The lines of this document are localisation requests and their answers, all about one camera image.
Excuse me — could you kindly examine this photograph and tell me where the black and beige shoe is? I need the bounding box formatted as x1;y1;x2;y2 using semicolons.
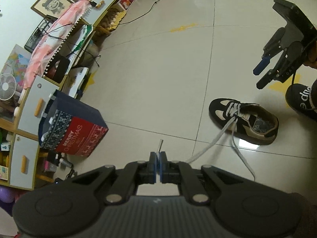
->
208;98;279;145

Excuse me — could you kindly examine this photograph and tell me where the purple balloon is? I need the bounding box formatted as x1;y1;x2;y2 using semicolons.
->
0;187;16;215

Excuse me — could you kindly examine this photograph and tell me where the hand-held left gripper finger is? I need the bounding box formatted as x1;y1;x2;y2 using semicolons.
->
71;151;158;205
160;151;245;206

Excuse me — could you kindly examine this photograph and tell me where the framed cartoon picture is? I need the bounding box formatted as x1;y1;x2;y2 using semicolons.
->
30;0;75;18

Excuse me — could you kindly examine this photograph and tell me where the wooden cabinet with white drawers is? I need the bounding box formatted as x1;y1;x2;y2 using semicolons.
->
0;0;139;191

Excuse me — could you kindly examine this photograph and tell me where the black wire basket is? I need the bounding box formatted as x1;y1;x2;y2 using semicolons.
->
24;17;54;53

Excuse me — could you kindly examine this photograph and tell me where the black slipper with white print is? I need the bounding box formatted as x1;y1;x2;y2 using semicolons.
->
285;83;317;122

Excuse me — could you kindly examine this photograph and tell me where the framed red picture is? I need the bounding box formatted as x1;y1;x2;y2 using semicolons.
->
117;0;137;11

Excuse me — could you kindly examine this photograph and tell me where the person's right hand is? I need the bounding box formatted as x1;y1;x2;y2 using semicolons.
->
305;42;317;70

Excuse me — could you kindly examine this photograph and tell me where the grey white shoelace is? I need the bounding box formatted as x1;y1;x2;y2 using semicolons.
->
158;102;256;182

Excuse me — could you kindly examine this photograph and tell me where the colourful map poster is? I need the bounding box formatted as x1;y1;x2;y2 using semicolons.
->
0;44;33;80

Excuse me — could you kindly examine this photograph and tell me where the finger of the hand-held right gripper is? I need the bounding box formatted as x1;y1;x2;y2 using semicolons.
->
256;54;299;90
253;48;284;75

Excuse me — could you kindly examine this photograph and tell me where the yellow star floor sticker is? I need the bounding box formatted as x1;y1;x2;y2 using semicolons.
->
269;74;302;96

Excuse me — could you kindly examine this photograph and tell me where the pink patterned cloth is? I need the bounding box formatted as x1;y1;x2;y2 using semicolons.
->
23;0;92;90

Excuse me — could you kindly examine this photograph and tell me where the white and green board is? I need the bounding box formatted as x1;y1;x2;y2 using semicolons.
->
66;25;95;60

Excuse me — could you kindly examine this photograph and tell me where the Merry Christmas gift bag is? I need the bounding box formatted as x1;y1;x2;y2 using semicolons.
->
38;90;109;157

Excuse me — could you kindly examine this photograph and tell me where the white fan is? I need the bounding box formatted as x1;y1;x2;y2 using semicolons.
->
0;73;18;101

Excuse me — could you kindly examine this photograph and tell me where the black floor cable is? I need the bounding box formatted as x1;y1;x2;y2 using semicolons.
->
116;0;219;26

